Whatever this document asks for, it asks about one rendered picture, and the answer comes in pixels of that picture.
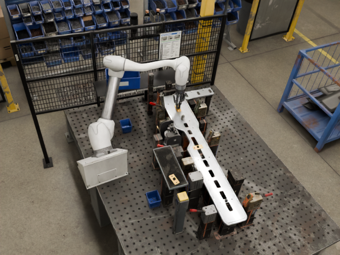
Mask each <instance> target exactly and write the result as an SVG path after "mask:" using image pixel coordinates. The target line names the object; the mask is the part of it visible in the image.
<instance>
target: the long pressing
mask: <svg viewBox="0 0 340 255"><path fill-rule="evenodd" d="M164 103H165V108H166V112H167V114H168V116H169V118H170V119H171V120H173V121H174V126H175V129H177V130H180V131H182V132H184V133H185V135H186V137H187V139H188V141H189V145H188V147H187V152H188V154H189V156H190V157H192V158H193V160H194V165H195V166H196V168H197V171H201V173H202V175H203V177H204V180H203V184H204V186H205V188H206V190H207V192H208V194H209V196H210V198H211V200H212V202H213V204H214V206H215V208H216V210H217V212H218V214H219V216H220V218H221V220H222V222H223V224H225V225H226V226H231V225H234V224H237V223H241V222H244V221H246V219H247V214H246V212H245V211H244V209H243V207H242V205H241V203H240V202H239V200H238V198H237V196H236V194H235V193H234V191H233V189H232V187H231V185H230V184H229V182H228V180H227V178H226V176H225V175H224V173H223V171H222V169H221V167H220V166H219V164H218V162H217V160H216V158H215V157H214V155H213V153H212V151H211V149H210V148H209V146H208V144H207V142H206V140H205V138H204V137H203V135H202V133H201V131H200V129H199V122H198V120H197V119H196V117H195V115H194V113H193V112H192V110H191V108H190V106H189V104H188V103H187V101H186V99H185V100H184V102H182V105H181V108H180V109H181V111H180V112H178V111H177V110H176V108H175V105H176V104H175V103H174V99H173V95H170V96H165V97H164ZM182 115H185V120H181V116H182ZM185 123H187V125H188V127H185V126H184V124H185ZM188 130H190V131H191V132H192V135H190V134H189V133H188ZM192 137H194V138H195V140H196V142H197V144H198V145H202V146H203V148H201V151H202V153H203V155H204V157H205V158H204V159H202V158H201V156H200V154H199V153H198V151H197V150H194V149H193V146H195V145H194V143H193V141H192V139H191V138H192ZM204 160H206V161H207V162H208V164H209V167H206V166H205V164H204V162H203V161H204ZM209 170H212V172H213V174H214V176H215V177H213V178H212V177H211V175H210V174H209V172H208V171H209ZM215 180H217V181H218V183H219V185H220V188H217V187H216V185H215V183H214V181H215ZM221 191H223V193H224V194H225V196H226V198H227V199H228V202H225V199H223V198H222V197H221V195H220V192H221ZM226 203H230V205H231V207H232V209H233V211H229V210H228V208H227V206H226Z"/></svg>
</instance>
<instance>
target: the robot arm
mask: <svg viewBox="0 0 340 255"><path fill-rule="evenodd" d="M103 64H104V66H105V67H107V68H108V75H109V79H108V85H107V90H106V95H105V100H104V105H103V110H102V115H101V118H99V119H98V120H97V122H94V123H91V124H90V125H89V128H88V135H89V139H90V143H91V146H92V148H93V151H94V155H92V156H91V158H92V157H95V158H99V157H101V156H104V155H107V154H110V153H113V152H116V151H117V149H113V148H112V145H111V141H110V140H111V139H112V137H113V135H114V125H115V123H114V121H113V120H112V119H113V114H114V109H115V104H116V99H117V94H118V89H119V84H120V79H121V78H122V77H123V75H124V72H125V71H148V70H152V69H156V68H160V67H164V66H169V67H172V68H173V69H174V70H175V71H176V73H175V80H176V84H175V87H176V92H175V94H172V95H173V99H174V103H175V104H176V109H178V105H179V109H180V108H181V105H182V102H184V100H185V97H186V95H187V93H186V92H185V91H184V90H185V88H186V82H187V79H188V74H189V73H188V72H189V69H190V61H189V59H188V58H187V57H185V56H182V57H180V58H176V59H174V60H161V61H156V62H151V63H146V64H140V63H136V62H133V61H131V60H128V59H125V58H122V57H120V56H112V55H109V56H105V57H104V60H103ZM175 95H177V97H176V99H175ZM182 95H183V97H182ZM179 97H180V100H179V103H178V99H179Z"/></svg>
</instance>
